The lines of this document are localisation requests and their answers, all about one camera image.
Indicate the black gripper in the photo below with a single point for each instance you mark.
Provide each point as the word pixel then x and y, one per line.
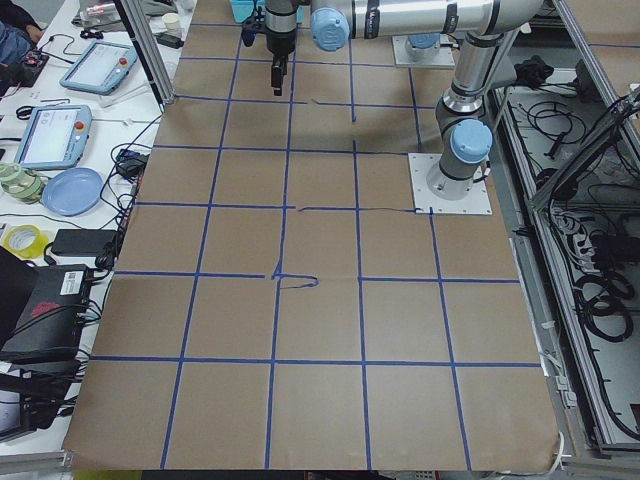
pixel 278 42

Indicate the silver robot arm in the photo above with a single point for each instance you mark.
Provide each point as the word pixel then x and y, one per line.
pixel 467 140
pixel 484 22

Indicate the light blue plastic bin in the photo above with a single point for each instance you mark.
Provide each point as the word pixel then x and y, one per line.
pixel 242 9

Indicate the paper cup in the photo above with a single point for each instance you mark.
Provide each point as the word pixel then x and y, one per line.
pixel 172 24

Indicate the upper teach pendant tablet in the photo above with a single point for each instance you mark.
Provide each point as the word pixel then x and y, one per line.
pixel 101 68

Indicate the teach pendant tablet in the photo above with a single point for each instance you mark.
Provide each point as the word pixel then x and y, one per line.
pixel 55 137
pixel 101 68

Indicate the lower teach pendant tablet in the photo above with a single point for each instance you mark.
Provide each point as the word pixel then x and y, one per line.
pixel 55 137

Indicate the blue plate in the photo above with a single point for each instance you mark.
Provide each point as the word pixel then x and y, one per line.
pixel 72 192

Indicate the black power adapter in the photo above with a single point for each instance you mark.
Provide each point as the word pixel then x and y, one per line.
pixel 82 242

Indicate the green tape rolls stack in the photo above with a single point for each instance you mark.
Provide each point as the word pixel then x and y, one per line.
pixel 22 184

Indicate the yellow tape roll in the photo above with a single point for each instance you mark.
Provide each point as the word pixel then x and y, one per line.
pixel 26 241

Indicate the black computer box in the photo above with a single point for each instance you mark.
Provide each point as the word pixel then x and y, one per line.
pixel 40 309

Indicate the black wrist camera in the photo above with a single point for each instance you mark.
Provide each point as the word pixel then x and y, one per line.
pixel 251 28

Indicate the aluminium frame post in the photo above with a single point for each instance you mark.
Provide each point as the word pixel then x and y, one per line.
pixel 144 42

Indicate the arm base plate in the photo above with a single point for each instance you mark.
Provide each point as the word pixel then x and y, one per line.
pixel 432 51
pixel 435 193

